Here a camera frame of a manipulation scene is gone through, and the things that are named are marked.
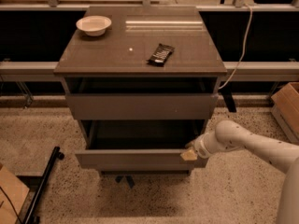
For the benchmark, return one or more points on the grey drawer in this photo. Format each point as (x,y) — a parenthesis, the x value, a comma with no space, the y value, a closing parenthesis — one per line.
(142,98)
(128,146)

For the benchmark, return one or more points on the white bowl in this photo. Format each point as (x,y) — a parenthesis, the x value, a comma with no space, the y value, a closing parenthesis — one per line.
(93,25)

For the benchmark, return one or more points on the cardboard box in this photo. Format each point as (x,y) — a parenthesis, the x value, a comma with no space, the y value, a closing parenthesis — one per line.
(12,196)
(286,110)

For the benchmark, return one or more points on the grey top drawer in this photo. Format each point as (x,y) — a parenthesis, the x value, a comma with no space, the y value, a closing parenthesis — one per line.
(142,98)

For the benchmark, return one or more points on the cardboard box left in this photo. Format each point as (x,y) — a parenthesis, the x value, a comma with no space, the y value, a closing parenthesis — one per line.
(12,196)

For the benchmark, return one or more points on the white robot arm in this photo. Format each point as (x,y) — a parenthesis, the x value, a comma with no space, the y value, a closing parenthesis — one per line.
(229,136)

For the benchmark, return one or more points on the cardboard box right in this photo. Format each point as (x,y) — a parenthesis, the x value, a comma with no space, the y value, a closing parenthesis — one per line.
(286,110)

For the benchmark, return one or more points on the grey metal rail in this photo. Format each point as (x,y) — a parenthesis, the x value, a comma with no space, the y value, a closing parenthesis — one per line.
(246,71)

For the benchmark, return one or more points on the black metal bar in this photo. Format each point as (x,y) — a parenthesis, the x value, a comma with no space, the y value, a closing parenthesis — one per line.
(30,217)

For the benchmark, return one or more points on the black snack packet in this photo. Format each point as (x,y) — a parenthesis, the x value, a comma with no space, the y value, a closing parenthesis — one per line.
(160,55)

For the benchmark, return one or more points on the grey drawer cabinet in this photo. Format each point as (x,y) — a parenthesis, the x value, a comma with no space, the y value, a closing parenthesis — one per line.
(135,33)

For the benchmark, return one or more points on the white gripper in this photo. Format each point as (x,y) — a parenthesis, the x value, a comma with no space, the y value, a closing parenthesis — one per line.
(199,146)

